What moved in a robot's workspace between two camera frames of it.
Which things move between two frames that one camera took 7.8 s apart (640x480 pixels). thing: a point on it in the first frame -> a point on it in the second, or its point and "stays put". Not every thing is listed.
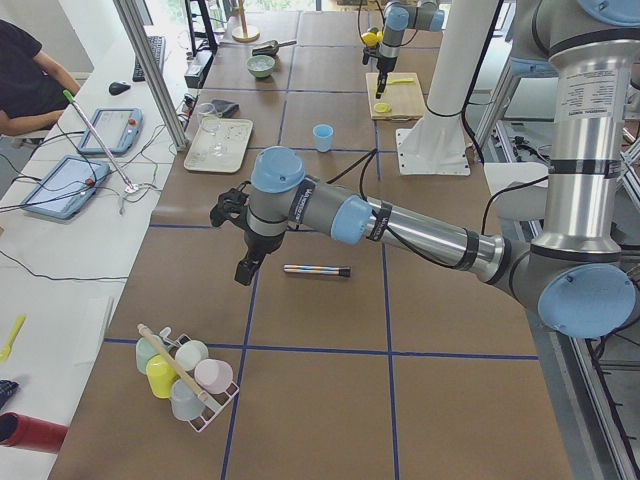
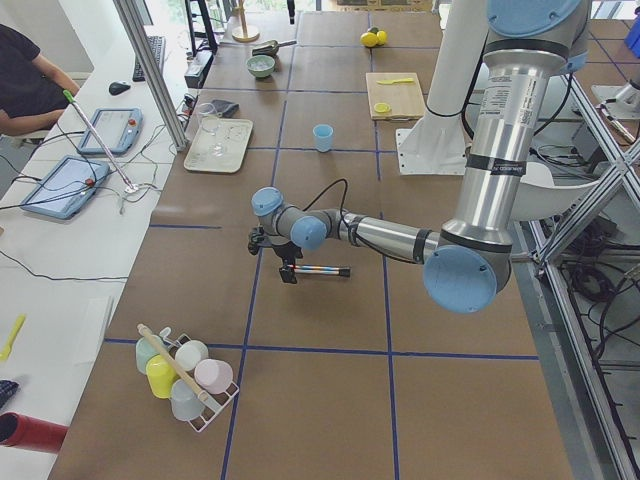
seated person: x=32 y=84 stays put
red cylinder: x=22 y=431 stays put
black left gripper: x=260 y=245 -> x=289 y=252
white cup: x=190 y=353 stays put
